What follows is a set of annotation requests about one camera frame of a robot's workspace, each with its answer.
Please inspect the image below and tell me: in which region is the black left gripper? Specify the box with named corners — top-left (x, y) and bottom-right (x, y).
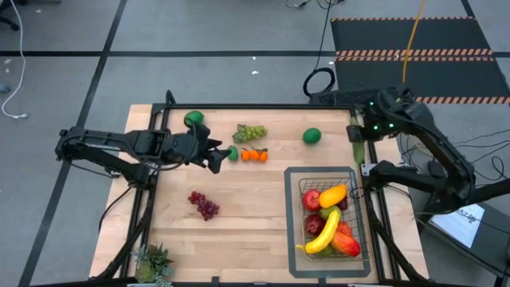
top-left (158, 123), bottom-right (233, 175)

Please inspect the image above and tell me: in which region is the yellow oval fruit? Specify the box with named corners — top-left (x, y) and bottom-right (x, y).
top-left (318, 183), bottom-right (347, 209)

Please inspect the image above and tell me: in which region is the green cucumber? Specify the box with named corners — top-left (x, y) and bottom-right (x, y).
top-left (351, 116), bottom-right (366, 167)

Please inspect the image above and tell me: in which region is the black perforated bracket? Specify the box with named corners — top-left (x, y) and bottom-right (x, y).
top-left (308, 88), bottom-right (386, 107)

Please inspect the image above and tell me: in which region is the black hazard-striped floor mat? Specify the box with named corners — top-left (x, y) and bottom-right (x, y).
top-left (329, 15), bottom-right (510, 105)

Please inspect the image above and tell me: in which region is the black power adapter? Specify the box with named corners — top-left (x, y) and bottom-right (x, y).
top-left (428, 159), bottom-right (447, 180)

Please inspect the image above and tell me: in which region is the black cable bundle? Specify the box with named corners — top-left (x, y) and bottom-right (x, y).
top-left (284, 0), bottom-right (346, 10)

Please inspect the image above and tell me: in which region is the black stand beam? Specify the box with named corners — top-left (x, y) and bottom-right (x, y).
top-left (416, 175), bottom-right (510, 280)

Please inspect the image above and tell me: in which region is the orange tangerine cluster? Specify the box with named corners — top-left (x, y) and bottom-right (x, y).
top-left (241, 147), bottom-right (269, 163)

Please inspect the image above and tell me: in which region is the green grape bunch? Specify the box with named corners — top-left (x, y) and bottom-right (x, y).
top-left (232, 124), bottom-right (268, 144)

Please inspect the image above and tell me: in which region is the red and orange mango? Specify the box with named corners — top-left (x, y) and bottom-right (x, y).
top-left (329, 230), bottom-right (362, 258)

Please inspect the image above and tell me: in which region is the yellow hanging cable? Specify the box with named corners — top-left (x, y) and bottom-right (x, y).
top-left (401, 0), bottom-right (427, 84)

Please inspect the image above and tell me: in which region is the large green lime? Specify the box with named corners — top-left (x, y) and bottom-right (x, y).
top-left (183, 110), bottom-right (205, 128)
top-left (302, 127), bottom-right (323, 146)

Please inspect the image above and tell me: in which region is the green succulent plant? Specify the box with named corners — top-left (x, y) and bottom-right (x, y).
top-left (131, 242), bottom-right (176, 287)

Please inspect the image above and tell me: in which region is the yellow banana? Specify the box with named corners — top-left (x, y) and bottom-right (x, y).
top-left (295, 209), bottom-right (341, 255)

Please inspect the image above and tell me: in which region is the black coiled hanging cable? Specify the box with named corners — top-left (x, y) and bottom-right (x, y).
top-left (301, 0), bottom-right (337, 98)

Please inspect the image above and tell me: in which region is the red grape bunch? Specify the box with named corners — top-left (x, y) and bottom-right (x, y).
top-left (188, 191), bottom-right (221, 222)

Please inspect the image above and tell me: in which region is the black aluminium table frame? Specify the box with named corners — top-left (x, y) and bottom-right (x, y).
top-left (93, 89), bottom-right (430, 287)

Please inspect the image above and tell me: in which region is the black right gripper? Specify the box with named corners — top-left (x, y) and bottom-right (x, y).
top-left (345, 116), bottom-right (387, 144)

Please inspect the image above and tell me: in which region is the gold wire basket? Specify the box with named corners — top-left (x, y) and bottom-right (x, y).
top-left (297, 176), bottom-right (371, 263)

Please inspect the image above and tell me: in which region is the bright red apple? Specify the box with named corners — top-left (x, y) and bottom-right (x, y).
top-left (301, 189), bottom-right (322, 211)

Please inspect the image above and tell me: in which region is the white floor cable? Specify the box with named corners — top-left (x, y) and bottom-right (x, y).
top-left (0, 0), bottom-right (29, 120)

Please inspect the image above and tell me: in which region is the grey mat with dark border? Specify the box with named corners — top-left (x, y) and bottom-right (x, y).
top-left (283, 166), bottom-right (372, 279)

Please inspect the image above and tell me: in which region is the black office chair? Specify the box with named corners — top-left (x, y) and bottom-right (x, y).
top-left (0, 0), bottom-right (22, 32)

